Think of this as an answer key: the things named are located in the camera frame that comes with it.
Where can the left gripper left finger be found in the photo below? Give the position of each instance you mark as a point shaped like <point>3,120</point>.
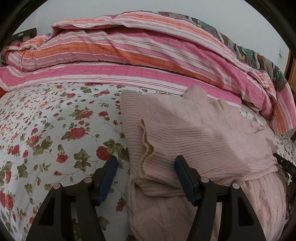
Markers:
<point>53,220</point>

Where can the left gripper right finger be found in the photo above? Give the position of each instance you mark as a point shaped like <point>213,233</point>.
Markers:
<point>238,218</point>

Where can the pink knitted sweater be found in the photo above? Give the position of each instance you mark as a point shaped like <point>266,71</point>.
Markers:
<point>216,140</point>

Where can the floral bed sheet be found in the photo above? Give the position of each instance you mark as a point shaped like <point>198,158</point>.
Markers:
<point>61,134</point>

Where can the brown wooden door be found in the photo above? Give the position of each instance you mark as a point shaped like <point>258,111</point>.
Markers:
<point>290,71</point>

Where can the red pillow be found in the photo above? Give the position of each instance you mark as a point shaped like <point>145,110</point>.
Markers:
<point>2,92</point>

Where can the pink orange striped quilt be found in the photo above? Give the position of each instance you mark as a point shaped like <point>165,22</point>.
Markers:
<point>157,41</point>

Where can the dark wooden headboard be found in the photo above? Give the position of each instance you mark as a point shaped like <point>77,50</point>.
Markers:
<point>23,36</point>

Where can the white wall switch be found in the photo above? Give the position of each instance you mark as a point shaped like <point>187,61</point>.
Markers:
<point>280,53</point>

